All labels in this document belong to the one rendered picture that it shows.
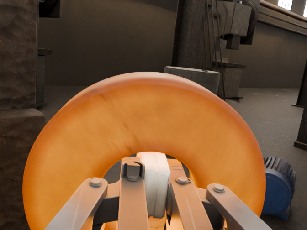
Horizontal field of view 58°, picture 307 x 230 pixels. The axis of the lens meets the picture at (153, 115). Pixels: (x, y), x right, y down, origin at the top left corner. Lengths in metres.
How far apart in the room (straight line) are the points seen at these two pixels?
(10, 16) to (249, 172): 0.46
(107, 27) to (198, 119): 7.37
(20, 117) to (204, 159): 0.39
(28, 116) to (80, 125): 0.36
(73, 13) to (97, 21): 0.64
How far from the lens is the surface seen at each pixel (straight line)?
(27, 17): 0.56
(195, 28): 4.34
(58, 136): 0.17
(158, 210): 0.16
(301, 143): 4.09
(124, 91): 0.16
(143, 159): 0.16
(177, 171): 0.17
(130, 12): 7.93
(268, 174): 1.96
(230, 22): 7.86
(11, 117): 0.51
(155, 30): 8.43
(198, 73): 2.67
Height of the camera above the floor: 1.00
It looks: 12 degrees down
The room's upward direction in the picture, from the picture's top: 6 degrees clockwise
